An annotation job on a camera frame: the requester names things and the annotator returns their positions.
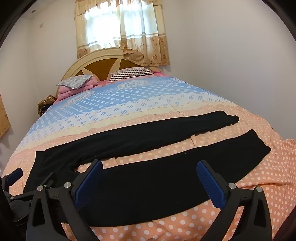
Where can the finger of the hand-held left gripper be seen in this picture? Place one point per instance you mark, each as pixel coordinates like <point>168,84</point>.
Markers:
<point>14,175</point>
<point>23,197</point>

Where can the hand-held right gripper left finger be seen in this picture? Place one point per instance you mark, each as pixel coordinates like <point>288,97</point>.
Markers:
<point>89,183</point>

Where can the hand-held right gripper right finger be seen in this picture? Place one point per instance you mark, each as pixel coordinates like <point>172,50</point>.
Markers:
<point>210,187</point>

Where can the black pants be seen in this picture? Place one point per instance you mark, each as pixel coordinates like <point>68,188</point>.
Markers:
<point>138,139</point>

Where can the beige floral window curtain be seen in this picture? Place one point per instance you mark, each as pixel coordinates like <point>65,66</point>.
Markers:
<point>3,118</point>
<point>152,41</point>

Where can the brown patterned bag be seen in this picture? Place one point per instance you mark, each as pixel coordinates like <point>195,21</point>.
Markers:
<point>46,104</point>

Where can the polka dot bed blanket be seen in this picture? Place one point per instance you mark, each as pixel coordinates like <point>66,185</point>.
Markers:
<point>208,109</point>

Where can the pink folded blanket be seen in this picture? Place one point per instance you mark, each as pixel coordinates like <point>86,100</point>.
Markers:
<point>76,91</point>

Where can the pink bed sheet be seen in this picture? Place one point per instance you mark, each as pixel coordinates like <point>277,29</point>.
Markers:
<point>103,82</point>

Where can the grey patterned pillow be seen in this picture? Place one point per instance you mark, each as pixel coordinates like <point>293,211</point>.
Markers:
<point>74,81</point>

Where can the striped pillow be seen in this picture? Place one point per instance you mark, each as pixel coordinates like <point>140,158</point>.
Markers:
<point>129,73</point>

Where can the cream and brown headboard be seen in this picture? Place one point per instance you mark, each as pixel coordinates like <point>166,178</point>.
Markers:
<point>97,64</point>

